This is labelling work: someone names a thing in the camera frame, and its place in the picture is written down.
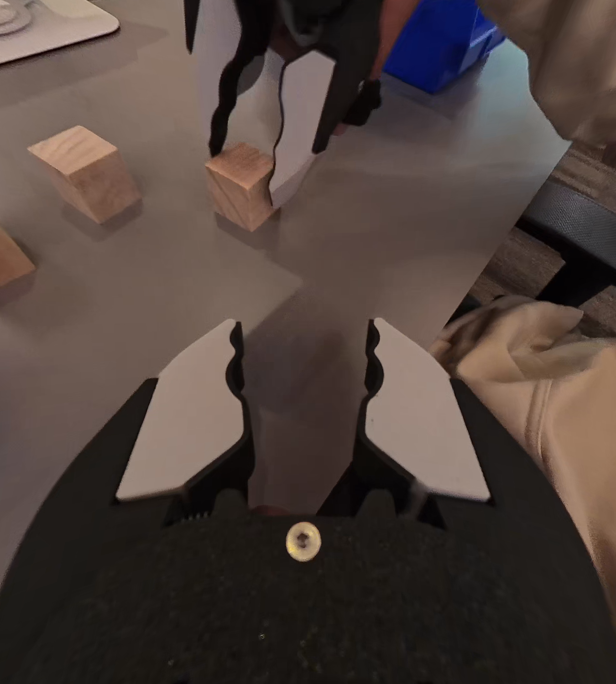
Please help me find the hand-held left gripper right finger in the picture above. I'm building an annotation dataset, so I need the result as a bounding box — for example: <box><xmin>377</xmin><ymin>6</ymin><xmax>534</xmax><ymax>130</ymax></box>
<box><xmin>352</xmin><ymin>318</ymin><xmax>491</xmax><ymax>522</ymax></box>

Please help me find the blue plastic bin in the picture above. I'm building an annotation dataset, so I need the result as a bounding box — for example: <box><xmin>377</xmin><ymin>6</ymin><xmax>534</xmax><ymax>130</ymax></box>
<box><xmin>383</xmin><ymin>0</ymin><xmax>506</xmax><ymax>96</ymax></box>

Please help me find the black office chair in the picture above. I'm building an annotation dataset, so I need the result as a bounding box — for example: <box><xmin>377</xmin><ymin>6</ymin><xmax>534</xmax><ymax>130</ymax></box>
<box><xmin>516</xmin><ymin>179</ymin><xmax>616</xmax><ymax>305</ymax></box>

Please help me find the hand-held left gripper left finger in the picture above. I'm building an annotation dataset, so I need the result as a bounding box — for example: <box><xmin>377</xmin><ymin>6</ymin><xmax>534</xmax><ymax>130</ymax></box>
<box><xmin>115</xmin><ymin>320</ymin><xmax>255</xmax><ymax>522</ymax></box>

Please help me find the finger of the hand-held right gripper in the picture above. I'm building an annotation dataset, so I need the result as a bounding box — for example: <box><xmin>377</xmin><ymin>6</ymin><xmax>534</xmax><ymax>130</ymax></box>
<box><xmin>184</xmin><ymin>0</ymin><xmax>268</xmax><ymax>158</ymax></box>
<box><xmin>268</xmin><ymin>51</ymin><xmax>338</xmax><ymax>210</ymax></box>

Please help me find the wooden document stand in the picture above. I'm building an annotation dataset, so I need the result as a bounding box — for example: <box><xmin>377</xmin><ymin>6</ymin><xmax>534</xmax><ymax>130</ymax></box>
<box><xmin>0</xmin><ymin>0</ymin><xmax>121</xmax><ymax>76</ymax></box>

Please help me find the person's right hand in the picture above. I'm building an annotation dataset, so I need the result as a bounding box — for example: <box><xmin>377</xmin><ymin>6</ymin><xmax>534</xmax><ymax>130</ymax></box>
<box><xmin>375</xmin><ymin>0</ymin><xmax>422</xmax><ymax>81</ymax></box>

